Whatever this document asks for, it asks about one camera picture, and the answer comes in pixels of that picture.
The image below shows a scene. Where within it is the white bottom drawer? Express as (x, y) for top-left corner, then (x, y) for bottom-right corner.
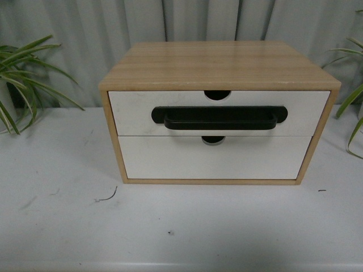
(119, 136), (311, 180)

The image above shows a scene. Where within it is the small wire scrap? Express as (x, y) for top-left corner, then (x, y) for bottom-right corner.
(94, 186), (119, 203)

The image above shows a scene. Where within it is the left green plant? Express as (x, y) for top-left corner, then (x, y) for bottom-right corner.
(1, 35), (84, 135)

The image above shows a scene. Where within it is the white drawer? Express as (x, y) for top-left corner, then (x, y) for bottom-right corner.
(108, 91), (330, 137)
(119, 136), (311, 180)

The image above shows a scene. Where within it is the wooden drawer cabinet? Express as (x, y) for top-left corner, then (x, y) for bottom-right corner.
(99, 41), (340, 185)

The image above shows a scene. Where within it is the green plant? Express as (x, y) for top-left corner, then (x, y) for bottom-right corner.
(323, 9), (363, 159)
(1, 35), (84, 135)

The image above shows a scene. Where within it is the white top drawer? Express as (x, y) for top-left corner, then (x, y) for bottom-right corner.
(108, 91), (330, 137)

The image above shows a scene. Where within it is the black drawer handle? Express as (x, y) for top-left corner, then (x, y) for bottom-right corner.
(151, 106), (288, 130)

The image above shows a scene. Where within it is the right green plant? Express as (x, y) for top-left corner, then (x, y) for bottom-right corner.
(323, 9), (363, 159)

